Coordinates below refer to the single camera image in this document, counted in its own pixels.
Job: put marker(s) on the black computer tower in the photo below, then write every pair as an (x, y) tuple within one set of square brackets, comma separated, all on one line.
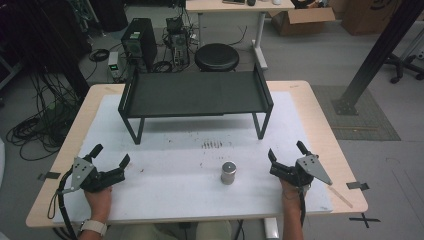
[(140, 41)]

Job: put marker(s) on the white computer mouse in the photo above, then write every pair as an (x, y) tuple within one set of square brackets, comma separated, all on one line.
[(276, 1)]

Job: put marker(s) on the person's right hand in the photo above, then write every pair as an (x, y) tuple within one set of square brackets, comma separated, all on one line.
[(290, 198)]

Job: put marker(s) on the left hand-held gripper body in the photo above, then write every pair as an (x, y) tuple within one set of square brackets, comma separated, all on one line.
[(87, 176)]

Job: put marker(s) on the black tape cross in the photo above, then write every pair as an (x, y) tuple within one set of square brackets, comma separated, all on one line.
[(364, 220)]

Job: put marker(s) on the black metal pillar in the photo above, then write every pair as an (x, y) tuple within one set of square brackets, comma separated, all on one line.
[(376, 56)]

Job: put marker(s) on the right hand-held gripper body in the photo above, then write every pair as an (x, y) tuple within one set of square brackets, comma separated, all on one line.
[(300, 171)]

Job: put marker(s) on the black curtain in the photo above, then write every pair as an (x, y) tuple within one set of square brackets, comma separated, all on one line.
[(40, 36)]

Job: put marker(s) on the person's left hand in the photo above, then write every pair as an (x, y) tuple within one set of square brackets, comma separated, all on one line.
[(99, 203)]

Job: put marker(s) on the grey floor mat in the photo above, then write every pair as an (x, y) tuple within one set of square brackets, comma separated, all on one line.
[(360, 128)]

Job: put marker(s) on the black round stool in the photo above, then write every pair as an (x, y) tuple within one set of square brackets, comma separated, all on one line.
[(216, 56)]

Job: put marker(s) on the light wooden table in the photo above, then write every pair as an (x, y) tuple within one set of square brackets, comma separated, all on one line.
[(333, 146)]

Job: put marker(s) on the white wrist watch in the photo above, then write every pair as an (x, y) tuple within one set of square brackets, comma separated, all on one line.
[(94, 226)]

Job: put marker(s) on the large closed cardboard box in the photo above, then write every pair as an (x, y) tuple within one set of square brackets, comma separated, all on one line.
[(366, 16)]

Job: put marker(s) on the silver metal cylinder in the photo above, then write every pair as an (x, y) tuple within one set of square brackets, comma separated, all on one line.
[(228, 172)]

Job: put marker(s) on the white table mat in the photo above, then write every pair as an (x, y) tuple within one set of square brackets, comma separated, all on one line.
[(180, 193)]

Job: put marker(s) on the black office chair base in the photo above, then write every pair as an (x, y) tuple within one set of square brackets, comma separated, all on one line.
[(401, 68)]

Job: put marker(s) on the open computer case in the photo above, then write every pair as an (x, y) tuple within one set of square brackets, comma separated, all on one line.
[(178, 43)]

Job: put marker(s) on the black metal shelf rack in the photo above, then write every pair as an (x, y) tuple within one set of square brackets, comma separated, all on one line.
[(196, 93)]

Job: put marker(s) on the black computer mouse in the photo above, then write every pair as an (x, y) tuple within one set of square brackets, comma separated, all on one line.
[(251, 2)]

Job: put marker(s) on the person's legs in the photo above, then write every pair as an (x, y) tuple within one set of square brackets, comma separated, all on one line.
[(213, 230)]

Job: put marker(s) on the open cardboard box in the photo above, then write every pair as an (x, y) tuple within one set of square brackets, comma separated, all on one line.
[(301, 21)]

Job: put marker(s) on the black tape strip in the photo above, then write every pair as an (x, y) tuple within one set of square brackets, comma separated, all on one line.
[(50, 175), (357, 185)]

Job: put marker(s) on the white table leg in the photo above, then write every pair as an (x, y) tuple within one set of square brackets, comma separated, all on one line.
[(271, 229)]

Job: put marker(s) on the white-legged wooden desk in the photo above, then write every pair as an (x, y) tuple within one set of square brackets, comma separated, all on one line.
[(233, 7)]

